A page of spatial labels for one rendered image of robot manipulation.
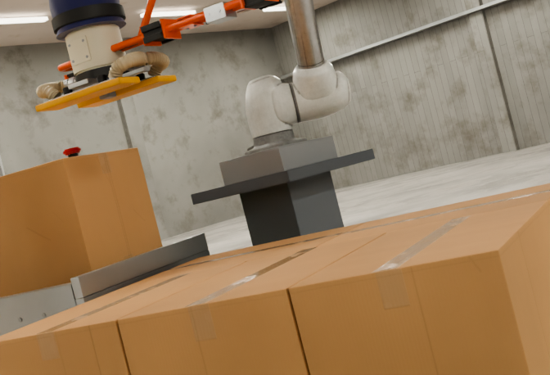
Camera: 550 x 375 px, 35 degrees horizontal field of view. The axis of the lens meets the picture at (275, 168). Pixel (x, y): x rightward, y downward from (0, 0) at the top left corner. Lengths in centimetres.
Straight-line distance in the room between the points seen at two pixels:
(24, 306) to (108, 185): 46
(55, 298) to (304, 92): 121
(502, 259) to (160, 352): 71
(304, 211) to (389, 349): 158
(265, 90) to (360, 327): 172
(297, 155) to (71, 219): 87
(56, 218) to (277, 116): 95
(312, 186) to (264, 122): 29
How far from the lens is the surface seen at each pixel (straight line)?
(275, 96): 316
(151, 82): 269
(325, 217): 318
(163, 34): 256
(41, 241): 270
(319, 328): 160
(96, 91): 259
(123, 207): 279
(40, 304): 255
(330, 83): 316
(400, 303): 153
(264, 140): 316
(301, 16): 309
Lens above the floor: 76
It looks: level
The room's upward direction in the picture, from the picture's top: 14 degrees counter-clockwise
